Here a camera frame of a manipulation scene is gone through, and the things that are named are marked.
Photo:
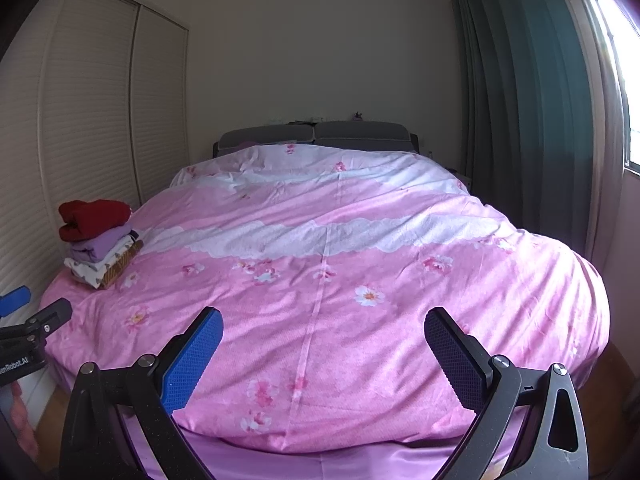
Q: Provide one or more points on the person's left forearm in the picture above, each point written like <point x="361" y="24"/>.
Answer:
<point x="25" y="420"/>

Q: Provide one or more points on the green curtain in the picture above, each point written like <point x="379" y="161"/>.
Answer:
<point x="525" y="110"/>

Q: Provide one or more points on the window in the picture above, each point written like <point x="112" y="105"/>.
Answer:
<point x="622" y="85"/>

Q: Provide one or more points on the folded purple garment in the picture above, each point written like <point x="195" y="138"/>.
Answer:
<point x="107" y="247"/>

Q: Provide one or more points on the purple pillow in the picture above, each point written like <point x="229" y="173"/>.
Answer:
<point x="246" y="144"/>

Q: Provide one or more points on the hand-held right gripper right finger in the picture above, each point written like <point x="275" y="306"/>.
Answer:
<point x="455" y="360"/>

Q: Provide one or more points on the white louvred closet door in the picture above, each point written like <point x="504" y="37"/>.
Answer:
<point x="75" y="135"/>
<point x="160" y="110"/>

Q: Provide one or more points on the folded brown patterned garment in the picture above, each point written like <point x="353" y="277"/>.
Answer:
<point x="122" y="260"/>

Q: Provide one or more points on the purple bed sheet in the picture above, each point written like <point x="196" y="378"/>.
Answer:
<point x="280" y="465"/>

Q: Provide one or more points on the red garment with white lining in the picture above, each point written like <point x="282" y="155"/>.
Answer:
<point x="95" y="217"/>

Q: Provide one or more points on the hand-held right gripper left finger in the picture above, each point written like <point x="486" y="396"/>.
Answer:
<point x="192" y="360"/>

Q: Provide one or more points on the grey padded headboard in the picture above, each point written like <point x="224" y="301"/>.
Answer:
<point x="350" y="132"/>

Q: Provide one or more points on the pink floral duvet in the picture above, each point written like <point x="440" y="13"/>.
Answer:
<point x="350" y="240"/>

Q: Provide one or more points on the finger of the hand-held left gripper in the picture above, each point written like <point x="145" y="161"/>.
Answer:
<point x="50" y="316"/>
<point x="14" y="300"/>

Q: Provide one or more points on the folded white patterned garment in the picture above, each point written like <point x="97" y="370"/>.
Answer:
<point x="85" y="270"/>

